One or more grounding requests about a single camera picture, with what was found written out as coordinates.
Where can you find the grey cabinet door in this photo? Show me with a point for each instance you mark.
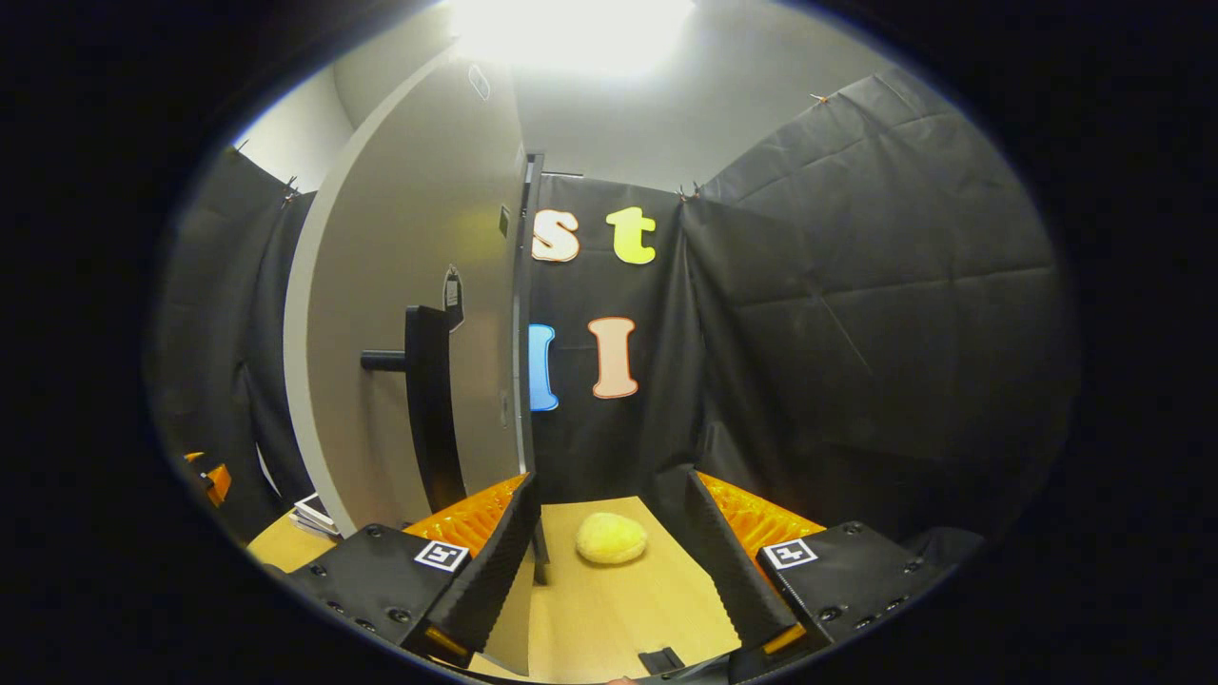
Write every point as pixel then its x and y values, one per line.
pixel 400 238

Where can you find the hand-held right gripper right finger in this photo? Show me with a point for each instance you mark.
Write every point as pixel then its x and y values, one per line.
pixel 733 561

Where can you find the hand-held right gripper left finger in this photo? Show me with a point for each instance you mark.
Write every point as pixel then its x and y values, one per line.
pixel 495 561

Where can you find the bright ceiling light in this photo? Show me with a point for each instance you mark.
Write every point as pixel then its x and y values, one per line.
pixel 571 33

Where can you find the stack of small books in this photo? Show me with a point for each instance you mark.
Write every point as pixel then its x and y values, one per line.
pixel 316 516

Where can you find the yellow round sponge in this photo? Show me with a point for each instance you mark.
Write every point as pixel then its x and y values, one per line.
pixel 611 538

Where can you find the black backdrop cloth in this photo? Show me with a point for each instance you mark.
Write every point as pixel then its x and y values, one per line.
pixel 856 285

